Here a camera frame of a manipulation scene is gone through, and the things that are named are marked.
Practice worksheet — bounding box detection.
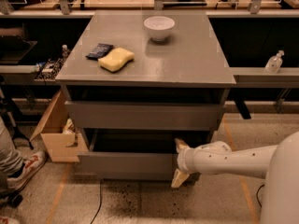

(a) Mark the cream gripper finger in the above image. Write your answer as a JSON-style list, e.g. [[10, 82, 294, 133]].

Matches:
[[175, 138, 189, 153], [171, 168, 190, 189]]

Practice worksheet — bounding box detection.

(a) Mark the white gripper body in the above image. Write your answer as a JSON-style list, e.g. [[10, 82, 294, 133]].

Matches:
[[177, 147, 199, 174]]

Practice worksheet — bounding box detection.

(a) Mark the grey drawer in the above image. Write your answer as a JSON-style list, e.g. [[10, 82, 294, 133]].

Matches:
[[78, 130, 212, 181], [64, 101, 224, 131]]

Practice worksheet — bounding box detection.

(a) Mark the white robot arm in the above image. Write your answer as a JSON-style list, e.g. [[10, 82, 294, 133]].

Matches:
[[171, 132, 299, 224]]

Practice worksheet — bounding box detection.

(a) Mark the grey drawer cabinet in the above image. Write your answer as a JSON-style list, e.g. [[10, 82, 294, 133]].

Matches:
[[55, 10, 236, 186]]

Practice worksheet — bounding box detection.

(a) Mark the grey top drawer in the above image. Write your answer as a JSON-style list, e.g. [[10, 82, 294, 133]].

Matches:
[[64, 101, 224, 131]]

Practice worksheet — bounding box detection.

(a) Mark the open cardboard box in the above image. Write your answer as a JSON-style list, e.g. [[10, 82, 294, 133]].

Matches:
[[30, 91, 87, 162]]

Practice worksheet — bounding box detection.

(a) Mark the yellow sponge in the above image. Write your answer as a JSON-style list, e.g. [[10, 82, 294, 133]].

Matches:
[[98, 48, 135, 72]]

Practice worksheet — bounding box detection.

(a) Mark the white ceramic bowl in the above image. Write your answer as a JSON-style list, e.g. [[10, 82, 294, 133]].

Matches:
[[144, 16, 175, 41]]

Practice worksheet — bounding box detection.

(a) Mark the dark blue snack packet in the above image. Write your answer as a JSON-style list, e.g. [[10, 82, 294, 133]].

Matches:
[[86, 43, 114, 60]]

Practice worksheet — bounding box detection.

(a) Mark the red white sneaker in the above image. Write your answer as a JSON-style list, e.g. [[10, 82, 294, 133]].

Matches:
[[7, 151, 47, 191]]

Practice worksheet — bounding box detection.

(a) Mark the small clear bottle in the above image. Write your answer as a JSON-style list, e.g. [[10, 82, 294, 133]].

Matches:
[[62, 45, 69, 61]]

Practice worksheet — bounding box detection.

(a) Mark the tray of small parts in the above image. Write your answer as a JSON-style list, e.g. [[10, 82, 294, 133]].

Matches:
[[36, 59, 64, 80]]

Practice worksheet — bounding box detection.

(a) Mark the black tripod stand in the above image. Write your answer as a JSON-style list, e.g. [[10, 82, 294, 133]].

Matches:
[[0, 88, 34, 150]]

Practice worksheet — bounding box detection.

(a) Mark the grey trouser leg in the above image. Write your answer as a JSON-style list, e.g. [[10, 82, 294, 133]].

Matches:
[[0, 117, 23, 177]]

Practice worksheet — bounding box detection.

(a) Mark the black floor cable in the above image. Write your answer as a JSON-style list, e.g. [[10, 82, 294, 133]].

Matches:
[[90, 180, 104, 224]]

